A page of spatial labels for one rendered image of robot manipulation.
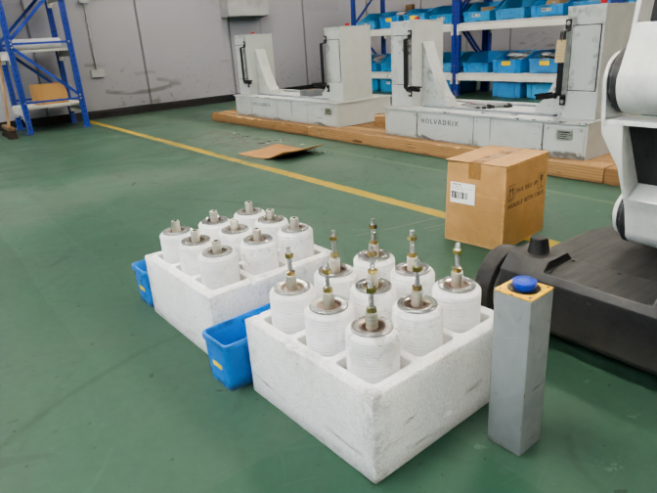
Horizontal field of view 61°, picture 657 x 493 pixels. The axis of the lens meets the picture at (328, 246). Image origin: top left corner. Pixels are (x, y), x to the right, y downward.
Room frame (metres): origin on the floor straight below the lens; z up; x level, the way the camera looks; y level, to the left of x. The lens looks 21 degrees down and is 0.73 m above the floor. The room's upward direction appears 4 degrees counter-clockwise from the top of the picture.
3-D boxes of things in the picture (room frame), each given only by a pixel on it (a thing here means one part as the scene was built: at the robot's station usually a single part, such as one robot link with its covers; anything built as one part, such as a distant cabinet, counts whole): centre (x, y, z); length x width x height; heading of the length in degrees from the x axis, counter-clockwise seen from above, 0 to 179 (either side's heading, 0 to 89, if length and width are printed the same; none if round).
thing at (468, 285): (1.00, -0.25, 0.25); 0.08 x 0.08 x 0.01
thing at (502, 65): (6.30, -2.21, 0.36); 0.50 x 0.38 x 0.21; 127
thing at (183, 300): (1.44, 0.25, 0.09); 0.39 x 0.39 x 0.18; 38
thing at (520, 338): (0.84, -0.33, 0.16); 0.07 x 0.07 x 0.31; 39
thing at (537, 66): (5.96, -2.48, 0.36); 0.50 x 0.38 x 0.21; 127
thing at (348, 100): (5.07, 0.12, 0.45); 1.61 x 0.57 x 0.74; 36
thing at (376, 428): (1.02, -0.09, 0.09); 0.39 x 0.39 x 0.18; 39
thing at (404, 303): (0.93, -0.16, 0.25); 0.08 x 0.08 x 0.01
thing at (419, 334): (0.93, -0.16, 0.16); 0.10 x 0.10 x 0.18
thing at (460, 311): (1.00, -0.25, 0.16); 0.10 x 0.10 x 0.18
